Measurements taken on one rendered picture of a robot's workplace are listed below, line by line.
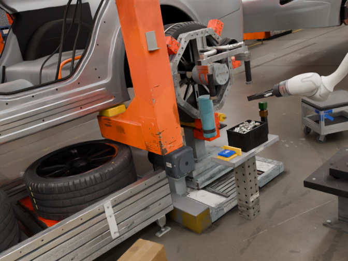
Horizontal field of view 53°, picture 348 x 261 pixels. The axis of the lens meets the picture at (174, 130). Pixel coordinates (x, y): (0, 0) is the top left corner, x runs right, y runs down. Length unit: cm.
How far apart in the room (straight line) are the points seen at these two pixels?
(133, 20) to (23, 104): 78
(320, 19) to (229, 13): 187
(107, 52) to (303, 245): 160
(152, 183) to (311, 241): 92
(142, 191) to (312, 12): 333
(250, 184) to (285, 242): 36
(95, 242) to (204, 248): 60
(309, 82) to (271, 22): 293
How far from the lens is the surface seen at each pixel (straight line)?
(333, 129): 319
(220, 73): 218
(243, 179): 213
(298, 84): 196
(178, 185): 238
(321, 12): 473
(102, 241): 199
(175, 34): 223
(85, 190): 199
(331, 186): 198
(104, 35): 233
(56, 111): 217
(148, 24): 184
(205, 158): 257
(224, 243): 209
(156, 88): 187
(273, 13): 477
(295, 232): 215
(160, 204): 214
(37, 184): 209
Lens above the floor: 128
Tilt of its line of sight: 19 degrees down
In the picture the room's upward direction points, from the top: 10 degrees counter-clockwise
